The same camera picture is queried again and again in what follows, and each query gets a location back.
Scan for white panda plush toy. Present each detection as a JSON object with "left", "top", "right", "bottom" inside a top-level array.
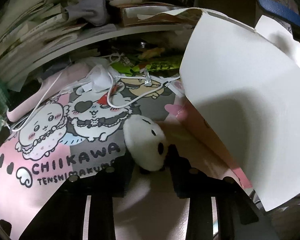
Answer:
[{"left": 122, "top": 114, "right": 168, "bottom": 172}]

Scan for white cardboard box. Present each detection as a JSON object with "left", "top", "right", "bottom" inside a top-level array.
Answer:
[{"left": 137, "top": 6, "right": 300, "bottom": 212}]

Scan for pink Chiikawa desk mat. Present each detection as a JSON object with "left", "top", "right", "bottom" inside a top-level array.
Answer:
[{"left": 0, "top": 80, "right": 251, "bottom": 239}]

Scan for pink hairbrush black bristles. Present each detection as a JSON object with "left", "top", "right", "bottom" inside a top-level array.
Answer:
[{"left": 7, "top": 63, "right": 90, "bottom": 122}]

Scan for brown wooden box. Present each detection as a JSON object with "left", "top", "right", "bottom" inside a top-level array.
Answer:
[{"left": 120, "top": 3, "right": 191, "bottom": 28}]

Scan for white shelf board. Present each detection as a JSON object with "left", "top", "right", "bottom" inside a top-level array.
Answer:
[{"left": 5, "top": 24, "right": 191, "bottom": 89}]

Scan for stack of books and papers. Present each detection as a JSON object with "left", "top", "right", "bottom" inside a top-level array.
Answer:
[{"left": 0, "top": 0, "right": 91, "bottom": 91}]

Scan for purple grey cloth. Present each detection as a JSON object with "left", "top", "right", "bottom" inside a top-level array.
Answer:
[{"left": 65, "top": 0, "right": 108, "bottom": 27}]

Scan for white charging cable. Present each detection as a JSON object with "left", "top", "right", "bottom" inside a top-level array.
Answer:
[{"left": 9, "top": 53, "right": 180, "bottom": 133}]

